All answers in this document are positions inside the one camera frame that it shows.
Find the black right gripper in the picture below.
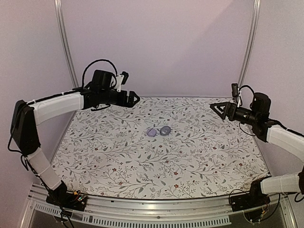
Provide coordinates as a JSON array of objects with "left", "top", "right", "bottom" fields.
[{"left": 210, "top": 102, "right": 259, "bottom": 126}]

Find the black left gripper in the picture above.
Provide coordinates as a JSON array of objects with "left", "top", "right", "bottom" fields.
[{"left": 100, "top": 89, "right": 141, "bottom": 108}]

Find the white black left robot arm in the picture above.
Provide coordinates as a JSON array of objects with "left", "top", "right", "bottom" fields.
[{"left": 8, "top": 70, "right": 140, "bottom": 208}]

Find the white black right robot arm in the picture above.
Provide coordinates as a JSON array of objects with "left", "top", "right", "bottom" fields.
[{"left": 210, "top": 93, "right": 304, "bottom": 211}]

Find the floral patterned table mat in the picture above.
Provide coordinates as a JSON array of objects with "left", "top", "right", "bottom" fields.
[{"left": 52, "top": 97, "right": 269, "bottom": 199}]

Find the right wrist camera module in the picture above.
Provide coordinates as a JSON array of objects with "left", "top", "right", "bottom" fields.
[{"left": 231, "top": 83, "right": 242, "bottom": 107}]

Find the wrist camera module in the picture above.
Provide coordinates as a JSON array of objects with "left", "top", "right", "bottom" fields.
[
  {"left": 231, "top": 83, "right": 242, "bottom": 107},
  {"left": 115, "top": 71, "right": 129, "bottom": 92}
]

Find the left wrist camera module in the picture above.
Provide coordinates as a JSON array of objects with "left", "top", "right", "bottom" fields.
[{"left": 115, "top": 71, "right": 129, "bottom": 92}]

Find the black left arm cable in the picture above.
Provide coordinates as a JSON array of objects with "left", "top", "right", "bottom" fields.
[{"left": 81, "top": 59, "right": 119, "bottom": 87}]

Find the aluminium front rail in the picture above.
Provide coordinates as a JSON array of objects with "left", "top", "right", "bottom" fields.
[{"left": 20, "top": 184, "right": 300, "bottom": 228}]

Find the right aluminium frame post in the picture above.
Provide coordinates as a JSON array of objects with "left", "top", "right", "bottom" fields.
[{"left": 238, "top": 0, "right": 261, "bottom": 86}]

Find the aluminium frame post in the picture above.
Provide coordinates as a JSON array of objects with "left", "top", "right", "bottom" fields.
[
  {"left": 238, "top": 0, "right": 261, "bottom": 86},
  {"left": 54, "top": 0, "right": 79, "bottom": 87}
]

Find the left aluminium frame post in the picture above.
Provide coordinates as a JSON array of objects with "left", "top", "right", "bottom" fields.
[{"left": 54, "top": 0, "right": 79, "bottom": 87}]

